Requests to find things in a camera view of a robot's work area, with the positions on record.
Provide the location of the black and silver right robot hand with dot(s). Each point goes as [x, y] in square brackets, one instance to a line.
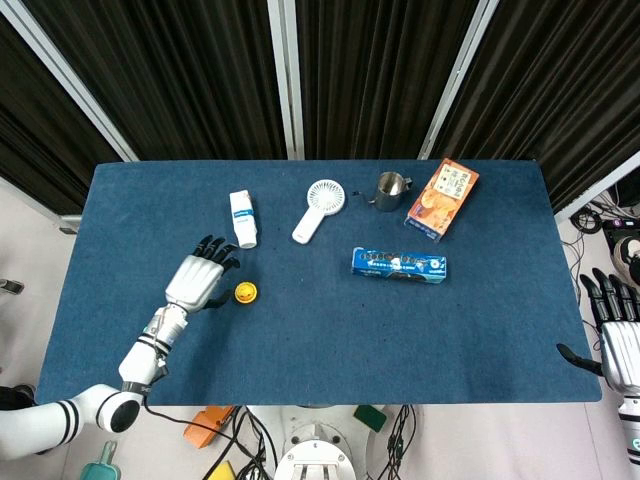
[620, 345]

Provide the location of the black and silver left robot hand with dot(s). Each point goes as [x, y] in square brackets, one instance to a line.
[197, 277]

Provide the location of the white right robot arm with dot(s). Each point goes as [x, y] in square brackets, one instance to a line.
[630, 435]

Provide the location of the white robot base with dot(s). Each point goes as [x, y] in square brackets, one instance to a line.
[312, 450]

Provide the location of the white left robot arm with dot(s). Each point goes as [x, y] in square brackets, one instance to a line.
[140, 360]

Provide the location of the teal hand brush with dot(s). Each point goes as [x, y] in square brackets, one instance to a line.
[100, 467]

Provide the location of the yellow scalloped cup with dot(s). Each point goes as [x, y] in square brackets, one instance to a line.
[245, 291]

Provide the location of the white bottle with blue label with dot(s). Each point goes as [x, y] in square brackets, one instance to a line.
[243, 220]

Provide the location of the white and brown shoe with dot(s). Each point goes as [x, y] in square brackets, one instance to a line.
[627, 255]

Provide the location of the black device with purple light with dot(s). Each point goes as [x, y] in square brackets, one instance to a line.
[622, 227]

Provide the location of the blue table cloth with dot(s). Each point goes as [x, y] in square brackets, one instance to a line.
[320, 340]

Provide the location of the orange plastic object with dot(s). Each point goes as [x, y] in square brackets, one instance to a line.
[205, 425]

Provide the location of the white handheld fan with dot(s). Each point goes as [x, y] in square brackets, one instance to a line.
[325, 197]

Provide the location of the yellow block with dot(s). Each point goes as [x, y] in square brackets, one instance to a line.
[222, 472]

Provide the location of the dark pleated curtain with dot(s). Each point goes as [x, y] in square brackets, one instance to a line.
[175, 75]
[560, 75]
[40, 150]
[375, 75]

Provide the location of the blue Oreo cookie box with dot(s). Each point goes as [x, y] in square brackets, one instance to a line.
[400, 267]

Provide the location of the stainless steel spouted pitcher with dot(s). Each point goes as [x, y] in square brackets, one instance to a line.
[390, 197]

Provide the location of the green block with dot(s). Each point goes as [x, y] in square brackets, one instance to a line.
[370, 417]

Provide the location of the orange cookie box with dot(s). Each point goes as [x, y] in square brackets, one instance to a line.
[442, 202]

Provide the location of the white frame post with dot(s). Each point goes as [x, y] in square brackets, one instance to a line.
[75, 85]
[457, 80]
[595, 190]
[287, 80]

